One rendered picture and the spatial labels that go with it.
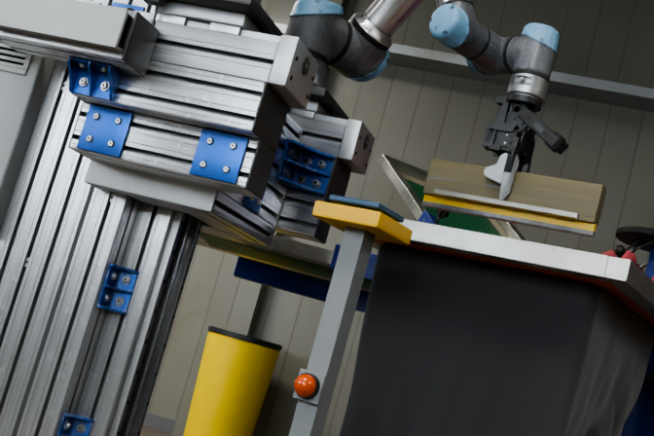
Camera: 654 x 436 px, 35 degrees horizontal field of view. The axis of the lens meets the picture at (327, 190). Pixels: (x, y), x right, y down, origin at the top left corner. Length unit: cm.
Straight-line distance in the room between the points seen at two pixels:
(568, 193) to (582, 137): 458
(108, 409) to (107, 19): 74
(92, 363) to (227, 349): 406
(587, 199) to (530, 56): 31
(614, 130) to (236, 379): 275
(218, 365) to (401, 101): 208
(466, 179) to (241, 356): 415
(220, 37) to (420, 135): 489
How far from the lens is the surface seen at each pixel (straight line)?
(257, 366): 612
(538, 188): 199
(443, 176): 207
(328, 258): 281
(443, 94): 671
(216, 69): 181
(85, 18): 180
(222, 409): 611
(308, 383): 169
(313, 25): 235
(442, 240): 188
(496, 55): 212
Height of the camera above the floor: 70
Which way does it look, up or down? 9 degrees up
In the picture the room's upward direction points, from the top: 16 degrees clockwise
